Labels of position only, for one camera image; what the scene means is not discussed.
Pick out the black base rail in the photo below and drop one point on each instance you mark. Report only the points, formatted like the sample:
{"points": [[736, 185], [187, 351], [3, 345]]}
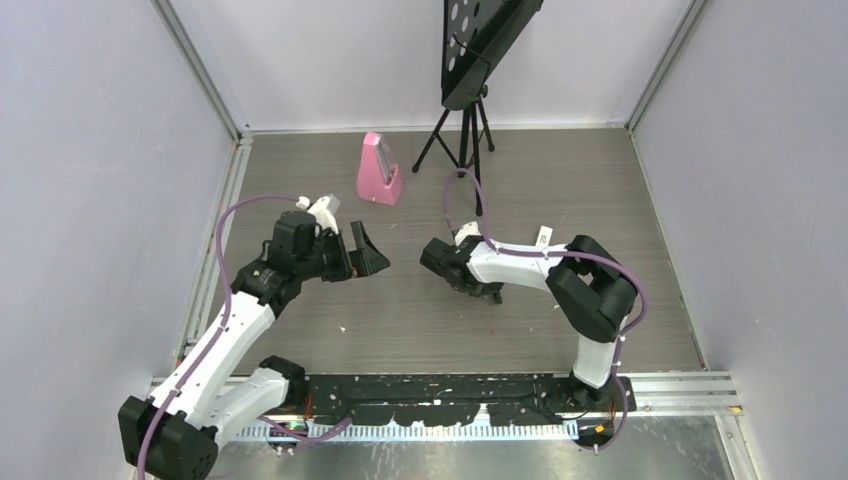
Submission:
{"points": [[441, 400]]}

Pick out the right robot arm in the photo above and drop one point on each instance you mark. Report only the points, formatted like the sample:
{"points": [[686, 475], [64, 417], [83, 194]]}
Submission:
{"points": [[595, 293]]}

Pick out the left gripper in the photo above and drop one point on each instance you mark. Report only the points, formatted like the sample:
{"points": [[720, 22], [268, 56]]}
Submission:
{"points": [[365, 258]]}

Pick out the pink metronome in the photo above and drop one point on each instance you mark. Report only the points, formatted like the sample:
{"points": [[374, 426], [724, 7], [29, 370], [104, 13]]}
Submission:
{"points": [[379, 178]]}

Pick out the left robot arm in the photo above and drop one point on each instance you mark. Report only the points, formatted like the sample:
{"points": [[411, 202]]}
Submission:
{"points": [[179, 429]]}

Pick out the white remote control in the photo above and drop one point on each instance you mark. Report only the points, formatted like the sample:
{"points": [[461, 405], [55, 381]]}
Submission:
{"points": [[543, 237]]}

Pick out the black music stand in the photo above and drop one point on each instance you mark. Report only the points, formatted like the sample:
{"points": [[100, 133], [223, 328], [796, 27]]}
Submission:
{"points": [[476, 35]]}

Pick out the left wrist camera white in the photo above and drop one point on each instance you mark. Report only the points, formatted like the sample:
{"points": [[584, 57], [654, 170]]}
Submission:
{"points": [[323, 209]]}

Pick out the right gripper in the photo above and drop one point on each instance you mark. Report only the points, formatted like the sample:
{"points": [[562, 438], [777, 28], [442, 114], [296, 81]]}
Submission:
{"points": [[486, 289]]}

